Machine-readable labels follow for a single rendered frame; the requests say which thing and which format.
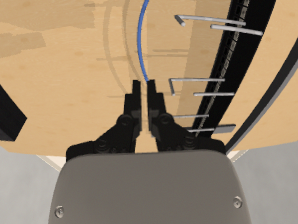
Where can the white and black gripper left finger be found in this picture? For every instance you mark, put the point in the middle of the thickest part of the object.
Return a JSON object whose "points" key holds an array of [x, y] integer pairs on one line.
{"points": [[118, 139]]}

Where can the black metal rack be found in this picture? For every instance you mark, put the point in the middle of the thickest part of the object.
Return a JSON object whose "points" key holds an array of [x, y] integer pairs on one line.
{"points": [[234, 56]]}

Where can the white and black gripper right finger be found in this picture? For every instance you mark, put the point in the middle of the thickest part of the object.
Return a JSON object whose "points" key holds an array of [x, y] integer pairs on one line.
{"points": [[173, 137]]}

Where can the thin dark blue cable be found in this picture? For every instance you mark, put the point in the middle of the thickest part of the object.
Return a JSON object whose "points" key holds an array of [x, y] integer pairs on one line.
{"points": [[139, 39]]}

